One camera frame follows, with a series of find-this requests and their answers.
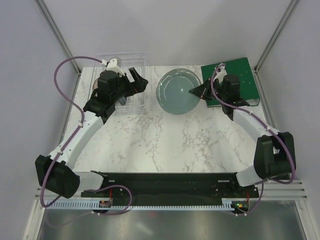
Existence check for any grey-blue ceramic plate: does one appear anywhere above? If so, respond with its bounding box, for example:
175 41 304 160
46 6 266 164
156 68 201 115

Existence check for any aluminium frame post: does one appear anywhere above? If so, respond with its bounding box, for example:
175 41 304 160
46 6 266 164
34 0 82 76
253 0 300 75

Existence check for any green binder board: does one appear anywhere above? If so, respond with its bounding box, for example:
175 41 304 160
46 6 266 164
201 57 260 108

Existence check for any left aluminium frame post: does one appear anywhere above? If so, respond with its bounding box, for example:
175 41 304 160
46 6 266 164
34 0 82 76

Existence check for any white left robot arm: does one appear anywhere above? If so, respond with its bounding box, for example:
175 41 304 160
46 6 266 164
35 67 149 199

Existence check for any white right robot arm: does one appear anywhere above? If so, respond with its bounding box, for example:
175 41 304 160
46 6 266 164
189 74 296 197

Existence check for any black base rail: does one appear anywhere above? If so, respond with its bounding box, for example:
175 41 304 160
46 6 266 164
81 172 259 207

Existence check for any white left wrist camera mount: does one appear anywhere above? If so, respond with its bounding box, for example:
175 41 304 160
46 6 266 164
101 57 125 77

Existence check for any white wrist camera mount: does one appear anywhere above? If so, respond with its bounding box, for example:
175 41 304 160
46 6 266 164
213 63 227 83
101 57 125 77

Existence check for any clear wire dish rack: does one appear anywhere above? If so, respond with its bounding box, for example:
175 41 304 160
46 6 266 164
91 51 153 116

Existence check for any right aluminium frame post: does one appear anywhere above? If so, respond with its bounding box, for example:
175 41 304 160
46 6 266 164
253 0 300 75

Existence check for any red rimmed beige plate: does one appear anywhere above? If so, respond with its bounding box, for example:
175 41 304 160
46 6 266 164
92 79 98 91

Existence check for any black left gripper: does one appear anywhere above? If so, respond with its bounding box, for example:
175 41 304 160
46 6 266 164
111 67 148 103

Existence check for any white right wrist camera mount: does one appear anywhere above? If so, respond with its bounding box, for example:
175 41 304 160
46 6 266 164
213 63 227 83

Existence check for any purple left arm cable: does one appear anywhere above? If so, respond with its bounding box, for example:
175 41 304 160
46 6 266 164
40 56 133 216

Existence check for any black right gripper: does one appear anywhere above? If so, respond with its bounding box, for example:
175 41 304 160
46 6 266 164
190 76 227 103

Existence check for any white slotted cable duct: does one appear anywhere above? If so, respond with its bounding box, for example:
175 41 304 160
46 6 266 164
48 199 113 210

